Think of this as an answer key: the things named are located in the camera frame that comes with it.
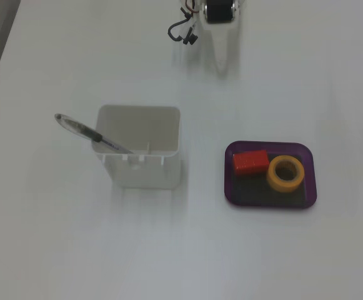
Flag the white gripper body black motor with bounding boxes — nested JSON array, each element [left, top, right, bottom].
[[199, 0, 242, 28]]

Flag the clear black ballpoint pen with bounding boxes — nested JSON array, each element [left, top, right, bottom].
[[54, 112, 135, 155]]

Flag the red motor wire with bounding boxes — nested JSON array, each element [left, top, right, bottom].
[[180, 0, 202, 16]]

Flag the yellow tape roll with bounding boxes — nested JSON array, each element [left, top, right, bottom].
[[266, 155, 306, 193]]

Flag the white plastic box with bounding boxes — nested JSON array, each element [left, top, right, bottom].
[[90, 104, 182, 190]]

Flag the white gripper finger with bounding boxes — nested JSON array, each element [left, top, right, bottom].
[[224, 22, 238, 74], [203, 24, 227, 75]]

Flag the red ribbed cube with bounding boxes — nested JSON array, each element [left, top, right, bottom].
[[232, 149, 270, 178]]

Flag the black camera cable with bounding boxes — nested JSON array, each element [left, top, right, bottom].
[[167, 18, 191, 42]]

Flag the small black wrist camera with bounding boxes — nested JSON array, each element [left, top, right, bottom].
[[182, 29, 198, 46]]

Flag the purple rectangular tray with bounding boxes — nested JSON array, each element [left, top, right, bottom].
[[224, 140, 318, 211]]

